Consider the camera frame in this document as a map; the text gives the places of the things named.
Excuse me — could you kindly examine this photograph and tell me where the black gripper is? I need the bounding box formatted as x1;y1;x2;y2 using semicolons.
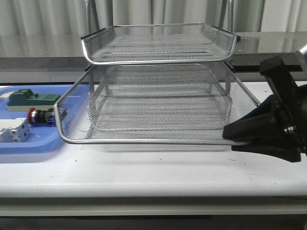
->
223;56;307;162

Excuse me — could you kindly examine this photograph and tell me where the red emergency push button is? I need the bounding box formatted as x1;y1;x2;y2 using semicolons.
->
27;107;56;126

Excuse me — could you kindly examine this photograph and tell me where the blue plastic tray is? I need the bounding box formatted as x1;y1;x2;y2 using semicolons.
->
0;84;71;154

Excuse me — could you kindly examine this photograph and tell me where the white circuit breaker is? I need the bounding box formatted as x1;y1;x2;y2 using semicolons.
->
0;118;30;143

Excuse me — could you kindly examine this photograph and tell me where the grey stone counter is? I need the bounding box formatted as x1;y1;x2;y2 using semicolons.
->
0;32;307;72

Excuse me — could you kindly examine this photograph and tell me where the silver rack frame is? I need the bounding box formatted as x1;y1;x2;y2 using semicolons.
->
85;0;241;96

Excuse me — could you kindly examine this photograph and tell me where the green knife switch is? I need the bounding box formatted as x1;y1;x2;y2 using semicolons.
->
0;89;60;112

